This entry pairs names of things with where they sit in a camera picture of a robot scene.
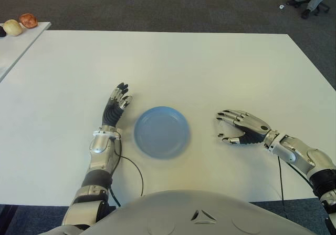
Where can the grey robot torso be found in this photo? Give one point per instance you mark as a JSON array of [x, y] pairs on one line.
[[183, 214]]

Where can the blue round plate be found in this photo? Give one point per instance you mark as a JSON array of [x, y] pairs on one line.
[[161, 132]]

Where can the robot right arm silver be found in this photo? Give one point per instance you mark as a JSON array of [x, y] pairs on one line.
[[291, 148]]

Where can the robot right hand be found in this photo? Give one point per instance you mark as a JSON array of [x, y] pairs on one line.
[[254, 127]]

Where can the robot left arm silver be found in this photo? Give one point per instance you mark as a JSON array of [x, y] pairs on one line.
[[101, 143]]

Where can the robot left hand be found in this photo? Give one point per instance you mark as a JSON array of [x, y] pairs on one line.
[[111, 112]]

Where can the black round object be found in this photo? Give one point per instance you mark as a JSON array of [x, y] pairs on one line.
[[2, 31]]

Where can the white side table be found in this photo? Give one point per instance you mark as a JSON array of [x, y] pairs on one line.
[[14, 51]]

